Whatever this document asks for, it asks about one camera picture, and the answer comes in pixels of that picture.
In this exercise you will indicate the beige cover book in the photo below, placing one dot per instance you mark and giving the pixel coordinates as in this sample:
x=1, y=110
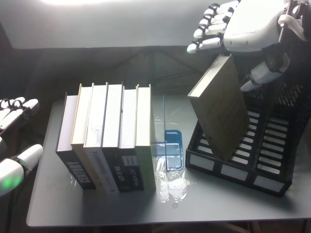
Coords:
x=218, y=109

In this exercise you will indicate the blue transparent bookend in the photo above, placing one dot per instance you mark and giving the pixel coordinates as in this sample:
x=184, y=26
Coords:
x=173, y=136

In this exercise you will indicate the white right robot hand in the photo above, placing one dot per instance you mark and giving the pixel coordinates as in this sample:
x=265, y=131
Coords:
x=252, y=26

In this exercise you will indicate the black book white lettering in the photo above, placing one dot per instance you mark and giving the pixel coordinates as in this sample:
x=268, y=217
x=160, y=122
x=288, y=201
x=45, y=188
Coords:
x=121, y=174

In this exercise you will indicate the white spine book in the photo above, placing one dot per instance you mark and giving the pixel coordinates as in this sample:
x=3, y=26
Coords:
x=96, y=121

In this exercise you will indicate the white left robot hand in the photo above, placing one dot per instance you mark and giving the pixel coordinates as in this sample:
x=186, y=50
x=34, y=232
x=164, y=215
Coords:
x=14, y=170

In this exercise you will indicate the black book large lettering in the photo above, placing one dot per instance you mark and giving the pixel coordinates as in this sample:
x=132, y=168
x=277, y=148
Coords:
x=80, y=174

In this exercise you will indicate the black plastic file rack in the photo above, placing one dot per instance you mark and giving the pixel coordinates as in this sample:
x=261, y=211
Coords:
x=295, y=145

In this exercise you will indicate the pale green cover book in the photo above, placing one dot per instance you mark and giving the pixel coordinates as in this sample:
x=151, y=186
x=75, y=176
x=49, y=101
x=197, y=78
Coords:
x=143, y=116

